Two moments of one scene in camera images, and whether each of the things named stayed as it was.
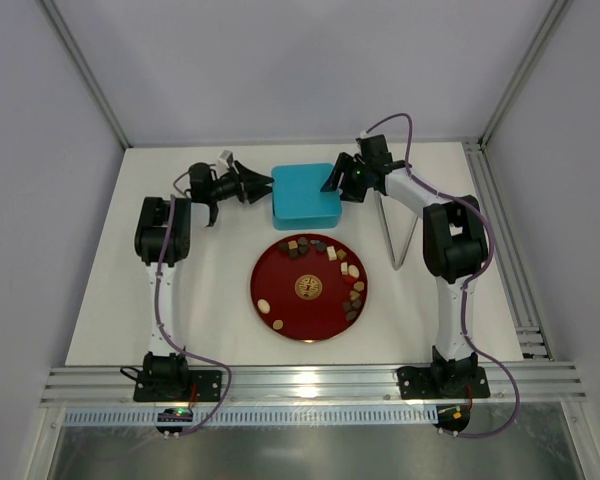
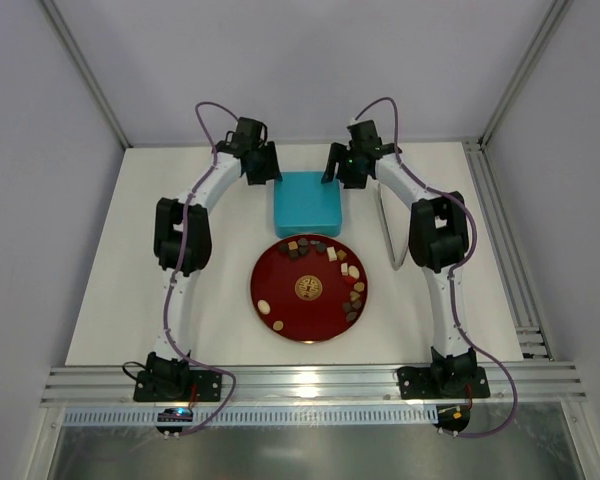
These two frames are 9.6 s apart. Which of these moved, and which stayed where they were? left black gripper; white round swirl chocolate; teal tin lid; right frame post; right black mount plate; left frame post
Moved: left black gripper; teal tin lid
Stayed: right black mount plate; left frame post; white round swirl chocolate; right frame post
